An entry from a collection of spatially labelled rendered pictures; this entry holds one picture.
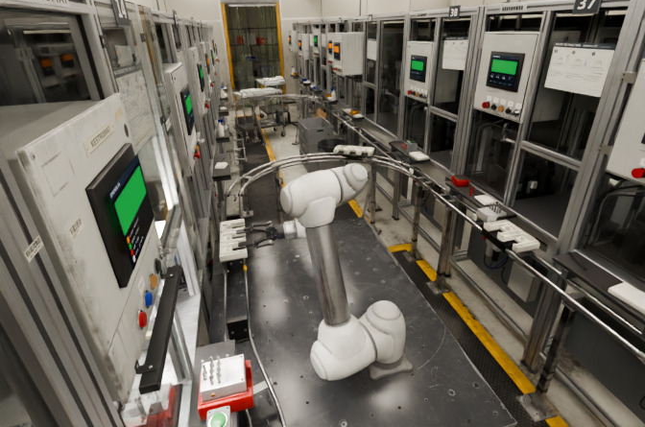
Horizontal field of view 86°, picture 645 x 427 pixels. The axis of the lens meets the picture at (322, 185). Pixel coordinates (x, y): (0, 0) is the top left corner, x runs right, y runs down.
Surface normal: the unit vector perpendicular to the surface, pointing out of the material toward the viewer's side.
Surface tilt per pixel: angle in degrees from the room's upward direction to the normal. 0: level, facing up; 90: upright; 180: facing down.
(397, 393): 0
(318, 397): 0
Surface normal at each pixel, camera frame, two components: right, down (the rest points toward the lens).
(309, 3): 0.25, 0.40
